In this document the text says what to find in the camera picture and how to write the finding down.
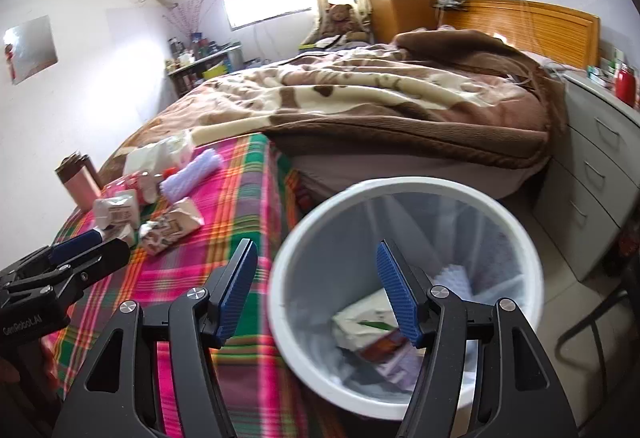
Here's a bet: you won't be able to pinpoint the pink green plaid cloth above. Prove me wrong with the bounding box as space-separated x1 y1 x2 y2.
40 133 361 438

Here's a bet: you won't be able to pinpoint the red cup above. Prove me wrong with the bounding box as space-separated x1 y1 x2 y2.
615 62 636 106

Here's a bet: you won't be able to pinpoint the grey drawer nightstand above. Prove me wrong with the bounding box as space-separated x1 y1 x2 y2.
532 68 640 281

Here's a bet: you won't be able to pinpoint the dark grey chair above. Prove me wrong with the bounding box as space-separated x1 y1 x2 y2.
557 265 640 369

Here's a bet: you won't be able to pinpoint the pink mug with brown lid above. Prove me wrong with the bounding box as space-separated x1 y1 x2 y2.
55 150 103 209

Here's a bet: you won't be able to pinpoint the white plastic bag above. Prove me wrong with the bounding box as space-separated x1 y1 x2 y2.
124 135 196 176

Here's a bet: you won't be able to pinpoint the brown bed mattress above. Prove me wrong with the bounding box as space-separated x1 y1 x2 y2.
290 153 551 219

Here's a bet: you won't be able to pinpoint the group of bottles and jars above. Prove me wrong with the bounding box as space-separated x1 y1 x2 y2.
167 32 231 68

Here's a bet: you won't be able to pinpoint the white black carton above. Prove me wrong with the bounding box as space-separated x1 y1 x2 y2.
97 224 137 249

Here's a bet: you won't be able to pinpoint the brown teddy bear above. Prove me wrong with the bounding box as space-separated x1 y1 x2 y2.
315 4 373 43

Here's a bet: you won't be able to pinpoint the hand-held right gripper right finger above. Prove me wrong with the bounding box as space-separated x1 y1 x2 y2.
375 239 581 438

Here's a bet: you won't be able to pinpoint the silver wall panel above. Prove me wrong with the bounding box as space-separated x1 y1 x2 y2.
2 15 59 85

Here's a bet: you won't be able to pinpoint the white carton red label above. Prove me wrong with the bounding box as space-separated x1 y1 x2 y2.
95 193 141 231

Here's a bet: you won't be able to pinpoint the cluttered shelf desk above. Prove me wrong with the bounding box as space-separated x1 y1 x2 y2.
167 45 246 98

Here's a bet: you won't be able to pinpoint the red white wrapper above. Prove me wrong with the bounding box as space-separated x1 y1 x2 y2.
107 173 161 203

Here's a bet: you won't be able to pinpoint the brown beige patterned blanket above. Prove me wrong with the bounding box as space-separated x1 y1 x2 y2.
97 30 568 169

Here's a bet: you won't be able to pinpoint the cream carton red green print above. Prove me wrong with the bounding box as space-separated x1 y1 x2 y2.
139 198 204 255

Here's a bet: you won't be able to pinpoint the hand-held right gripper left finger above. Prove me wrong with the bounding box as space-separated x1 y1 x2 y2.
47 238 259 438

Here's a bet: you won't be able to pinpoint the green white medicine box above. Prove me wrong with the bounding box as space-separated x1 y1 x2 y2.
587 60 618 86

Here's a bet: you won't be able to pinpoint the dried flower branches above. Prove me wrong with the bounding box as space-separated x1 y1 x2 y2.
162 0 221 38

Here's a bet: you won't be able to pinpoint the white foam sheet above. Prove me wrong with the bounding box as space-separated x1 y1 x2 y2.
435 263 473 299

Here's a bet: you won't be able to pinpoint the white round waste bin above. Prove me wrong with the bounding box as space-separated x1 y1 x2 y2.
268 176 545 420

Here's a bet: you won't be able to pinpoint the wooden bed headboard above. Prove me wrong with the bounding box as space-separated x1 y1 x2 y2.
442 0 601 71

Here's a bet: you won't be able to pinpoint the white printed milk carton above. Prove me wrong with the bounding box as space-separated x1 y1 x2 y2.
332 300 401 351

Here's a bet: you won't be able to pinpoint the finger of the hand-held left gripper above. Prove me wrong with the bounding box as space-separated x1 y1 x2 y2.
5 238 131 306
0 229 104 286

